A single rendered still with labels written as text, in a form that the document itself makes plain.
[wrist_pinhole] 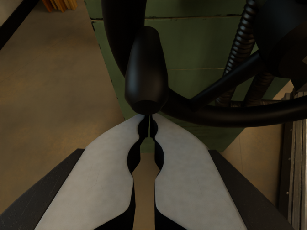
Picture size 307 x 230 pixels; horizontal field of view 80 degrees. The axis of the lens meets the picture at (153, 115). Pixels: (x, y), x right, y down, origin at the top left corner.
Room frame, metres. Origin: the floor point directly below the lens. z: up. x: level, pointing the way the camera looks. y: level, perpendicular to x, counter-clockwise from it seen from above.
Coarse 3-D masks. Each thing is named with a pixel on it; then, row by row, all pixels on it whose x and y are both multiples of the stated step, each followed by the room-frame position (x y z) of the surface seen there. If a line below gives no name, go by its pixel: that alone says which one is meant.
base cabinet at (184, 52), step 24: (96, 24) 0.30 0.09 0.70; (144, 24) 0.29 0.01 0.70; (168, 24) 0.29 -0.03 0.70; (192, 24) 0.29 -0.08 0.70; (216, 24) 0.29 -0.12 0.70; (168, 48) 0.29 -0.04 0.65; (192, 48) 0.29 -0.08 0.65; (216, 48) 0.29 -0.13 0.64; (120, 72) 0.30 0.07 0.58; (168, 72) 0.29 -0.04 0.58; (192, 72) 0.29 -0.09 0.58; (216, 72) 0.29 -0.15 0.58; (120, 96) 0.30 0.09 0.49; (192, 96) 0.29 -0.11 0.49; (240, 96) 0.28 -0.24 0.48; (264, 96) 0.28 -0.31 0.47; (144, 144) 0.30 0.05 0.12; (216, 144) 0.28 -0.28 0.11
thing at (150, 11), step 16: (96, 0) 0.30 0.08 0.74; (160, 0) 0.29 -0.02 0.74; (176, 0) 0.29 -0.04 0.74; (192, 0) 0.29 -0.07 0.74; (208, 0) 0.29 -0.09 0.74; (224, 0) 0.29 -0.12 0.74; (240, 0) 0.29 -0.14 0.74; (96, 16) 0.30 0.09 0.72; (160, 16) 0.29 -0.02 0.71; (176, 16) 0.29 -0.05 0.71; (192, 16) 0.29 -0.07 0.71
